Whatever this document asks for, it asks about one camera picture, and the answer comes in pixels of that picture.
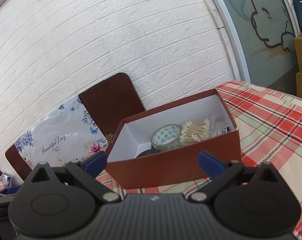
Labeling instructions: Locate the red plaid bedsheet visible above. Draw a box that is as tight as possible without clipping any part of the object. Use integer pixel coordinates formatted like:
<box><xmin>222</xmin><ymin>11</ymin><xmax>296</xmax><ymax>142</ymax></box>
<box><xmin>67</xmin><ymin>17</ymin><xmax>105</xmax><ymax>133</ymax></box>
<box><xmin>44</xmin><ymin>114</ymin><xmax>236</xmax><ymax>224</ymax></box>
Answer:
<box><xmin>97</xmin><ymin>80</ymin><xmax>302</xmax><ymax>239</ymax></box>

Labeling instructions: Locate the green white small packet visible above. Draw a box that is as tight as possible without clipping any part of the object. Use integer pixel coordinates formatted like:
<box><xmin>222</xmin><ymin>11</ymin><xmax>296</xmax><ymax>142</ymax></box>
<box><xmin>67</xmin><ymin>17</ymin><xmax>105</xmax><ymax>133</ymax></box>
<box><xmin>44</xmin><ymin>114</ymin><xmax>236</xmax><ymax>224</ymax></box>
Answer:
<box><xmin>213</xmin><ymin>122</ymin><xmax>230</xmax><ymax>136</ymax></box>

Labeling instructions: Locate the cotton swabs bag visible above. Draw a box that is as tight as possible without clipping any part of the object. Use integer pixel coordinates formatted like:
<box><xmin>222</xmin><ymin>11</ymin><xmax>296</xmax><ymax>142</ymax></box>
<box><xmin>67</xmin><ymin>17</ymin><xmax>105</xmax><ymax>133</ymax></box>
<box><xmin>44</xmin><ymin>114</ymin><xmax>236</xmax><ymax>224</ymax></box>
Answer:
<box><xmin>180</xmin><ymin>119</ymin><xmax>211</xmax><ymax>146</ymax></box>

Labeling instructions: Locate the red cardboard box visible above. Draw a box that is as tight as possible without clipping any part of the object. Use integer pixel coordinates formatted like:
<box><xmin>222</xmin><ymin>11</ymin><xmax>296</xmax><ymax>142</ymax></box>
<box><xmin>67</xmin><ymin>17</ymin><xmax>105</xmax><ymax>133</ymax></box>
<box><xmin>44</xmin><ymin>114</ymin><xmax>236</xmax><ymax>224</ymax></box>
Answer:
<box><xmin>106</xmin><ymin>89</ymin><xmax>241</xmax><ymax>189</ymax></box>

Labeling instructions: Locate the dark brown headboard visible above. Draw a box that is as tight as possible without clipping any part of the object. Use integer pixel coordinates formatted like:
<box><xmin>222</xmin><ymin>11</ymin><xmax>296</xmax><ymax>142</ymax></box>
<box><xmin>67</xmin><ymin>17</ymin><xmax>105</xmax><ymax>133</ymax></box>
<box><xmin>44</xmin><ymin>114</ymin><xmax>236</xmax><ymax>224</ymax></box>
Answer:
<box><xmin>5</xmin><ymin>73</ymin><xmax>145</xmax><ymax>179</ymax></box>

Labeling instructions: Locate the black tape roll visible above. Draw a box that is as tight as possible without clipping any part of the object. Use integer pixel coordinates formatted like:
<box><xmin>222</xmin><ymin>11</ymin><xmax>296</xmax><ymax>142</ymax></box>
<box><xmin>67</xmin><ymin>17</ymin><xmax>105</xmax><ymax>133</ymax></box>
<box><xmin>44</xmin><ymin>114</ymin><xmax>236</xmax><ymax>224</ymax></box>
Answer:
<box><xmin>136</xmin><ymin>148</ymin><xmax>159</xmax><ymax>158</ymax></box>

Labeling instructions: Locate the clear packing tape roll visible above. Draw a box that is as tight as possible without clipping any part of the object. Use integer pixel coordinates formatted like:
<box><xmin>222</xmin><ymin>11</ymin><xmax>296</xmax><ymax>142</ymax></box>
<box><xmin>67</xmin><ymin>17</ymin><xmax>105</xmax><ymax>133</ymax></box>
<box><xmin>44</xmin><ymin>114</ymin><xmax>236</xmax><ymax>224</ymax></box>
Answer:
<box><xmin>151</xmin><ymin>124</ymin><xmax>182</xmax><ymax>152</ymax></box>

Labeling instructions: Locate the cartoon painted door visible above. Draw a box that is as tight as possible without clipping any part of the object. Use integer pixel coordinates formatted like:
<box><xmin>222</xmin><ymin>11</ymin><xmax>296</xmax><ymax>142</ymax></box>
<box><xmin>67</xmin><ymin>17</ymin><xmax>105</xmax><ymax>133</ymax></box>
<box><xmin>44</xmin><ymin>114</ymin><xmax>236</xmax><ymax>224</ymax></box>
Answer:
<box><xmin>223</xmin><ymin>0</ymin><xmax>298</xmax><ymax>93</ymax></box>

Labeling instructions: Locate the blue tissue pack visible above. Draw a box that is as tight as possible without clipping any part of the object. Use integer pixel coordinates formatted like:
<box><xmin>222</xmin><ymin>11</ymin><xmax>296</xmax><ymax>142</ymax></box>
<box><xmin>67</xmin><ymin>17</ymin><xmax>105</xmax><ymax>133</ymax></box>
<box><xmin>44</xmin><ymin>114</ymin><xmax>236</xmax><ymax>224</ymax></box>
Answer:
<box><xmin>0</xmin><ymin>185</ymin><xmax>21</xmax><ymax>194</ymax></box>

